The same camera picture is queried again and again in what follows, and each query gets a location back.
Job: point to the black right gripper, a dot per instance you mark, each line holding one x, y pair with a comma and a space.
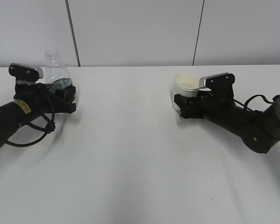
212, 105

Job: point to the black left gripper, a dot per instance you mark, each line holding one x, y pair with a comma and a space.
36, 98

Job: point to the white paper cup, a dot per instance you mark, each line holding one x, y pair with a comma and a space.
185, 84

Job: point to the clear water bottle green label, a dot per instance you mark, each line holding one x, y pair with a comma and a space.
57, 76

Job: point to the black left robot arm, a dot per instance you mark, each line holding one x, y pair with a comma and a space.
10, 123

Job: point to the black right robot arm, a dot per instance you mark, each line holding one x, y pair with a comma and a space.
259, 131

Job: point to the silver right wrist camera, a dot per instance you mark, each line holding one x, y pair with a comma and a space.
220, 85

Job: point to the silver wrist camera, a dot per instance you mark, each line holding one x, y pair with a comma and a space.
220, 85
25, 73

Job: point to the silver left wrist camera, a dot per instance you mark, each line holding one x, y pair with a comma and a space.
25, 73

